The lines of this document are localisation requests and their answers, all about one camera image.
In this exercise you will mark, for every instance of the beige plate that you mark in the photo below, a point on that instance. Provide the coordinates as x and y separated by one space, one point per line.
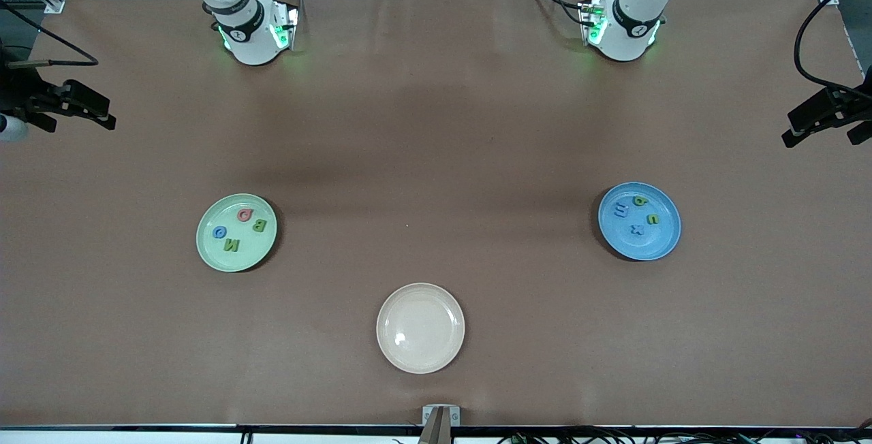
420 328

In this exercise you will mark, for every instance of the brown table mat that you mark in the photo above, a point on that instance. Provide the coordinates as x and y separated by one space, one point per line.
436 124

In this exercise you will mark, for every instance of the silver right base connector box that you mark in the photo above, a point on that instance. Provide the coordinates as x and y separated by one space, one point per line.
289 28

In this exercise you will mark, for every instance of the silver base connector box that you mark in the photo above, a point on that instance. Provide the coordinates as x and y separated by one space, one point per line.
289 28
589 22

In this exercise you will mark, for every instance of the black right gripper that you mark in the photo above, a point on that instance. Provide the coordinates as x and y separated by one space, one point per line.
20 93

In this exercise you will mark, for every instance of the blue letter G block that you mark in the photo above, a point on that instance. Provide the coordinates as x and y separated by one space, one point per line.
214 232

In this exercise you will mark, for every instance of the blue letter m block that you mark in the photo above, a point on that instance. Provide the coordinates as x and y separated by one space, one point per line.
621 210

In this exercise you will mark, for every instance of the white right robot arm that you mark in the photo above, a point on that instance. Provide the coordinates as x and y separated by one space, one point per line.
238 28

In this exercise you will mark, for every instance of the green capital B block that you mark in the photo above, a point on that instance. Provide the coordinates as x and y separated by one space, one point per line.
260 226

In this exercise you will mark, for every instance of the pink letter Q block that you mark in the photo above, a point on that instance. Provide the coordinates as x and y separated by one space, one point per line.
240 216

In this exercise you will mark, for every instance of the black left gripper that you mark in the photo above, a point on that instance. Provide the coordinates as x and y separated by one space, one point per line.
854 99

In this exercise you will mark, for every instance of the green lowercase b block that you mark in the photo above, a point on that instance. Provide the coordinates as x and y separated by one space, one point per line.
642 201

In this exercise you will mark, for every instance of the grey table edge bracket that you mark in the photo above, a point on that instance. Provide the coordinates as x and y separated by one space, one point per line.
439 430

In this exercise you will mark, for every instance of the green letter N block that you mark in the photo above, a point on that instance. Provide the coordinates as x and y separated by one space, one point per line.
231 246

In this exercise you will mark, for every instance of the green letter u block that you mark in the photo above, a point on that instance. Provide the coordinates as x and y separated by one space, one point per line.
656 219

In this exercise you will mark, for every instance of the blue plate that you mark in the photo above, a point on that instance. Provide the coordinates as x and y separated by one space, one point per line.
654 243

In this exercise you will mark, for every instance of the blue letter x block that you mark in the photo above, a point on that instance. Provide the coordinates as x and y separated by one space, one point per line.
637 229

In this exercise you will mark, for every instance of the light green plate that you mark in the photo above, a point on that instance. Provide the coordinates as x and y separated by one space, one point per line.
255 253

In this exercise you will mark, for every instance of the silver left base connector box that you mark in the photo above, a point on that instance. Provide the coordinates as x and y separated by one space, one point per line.
589 22

